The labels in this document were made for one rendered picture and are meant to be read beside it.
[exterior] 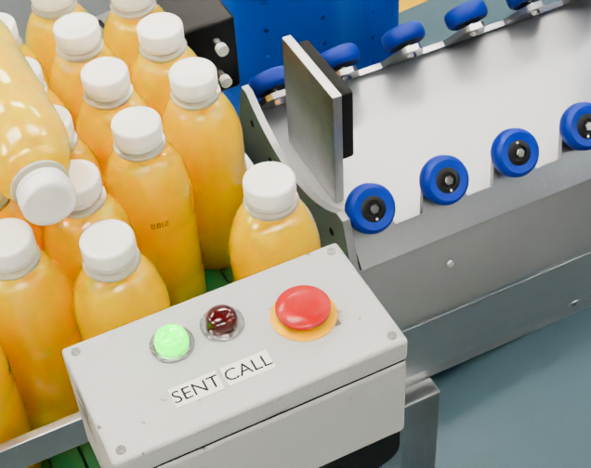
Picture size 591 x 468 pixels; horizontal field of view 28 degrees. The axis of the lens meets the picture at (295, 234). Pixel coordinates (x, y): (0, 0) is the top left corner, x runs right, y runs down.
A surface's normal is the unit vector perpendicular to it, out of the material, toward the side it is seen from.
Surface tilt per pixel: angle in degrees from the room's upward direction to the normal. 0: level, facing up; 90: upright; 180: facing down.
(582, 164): 52
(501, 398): 0
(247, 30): 90
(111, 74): 0
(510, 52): 0
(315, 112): 90
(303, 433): 90
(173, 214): 90
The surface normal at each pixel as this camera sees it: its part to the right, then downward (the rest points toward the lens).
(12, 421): 0.90, 0.29
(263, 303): -0.04, -0.69
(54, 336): 0.70, 0.49
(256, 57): -0.43, 0.66
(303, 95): -0.90, 0.35
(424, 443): 0.44, 0.63
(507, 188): 0.32, 0.07
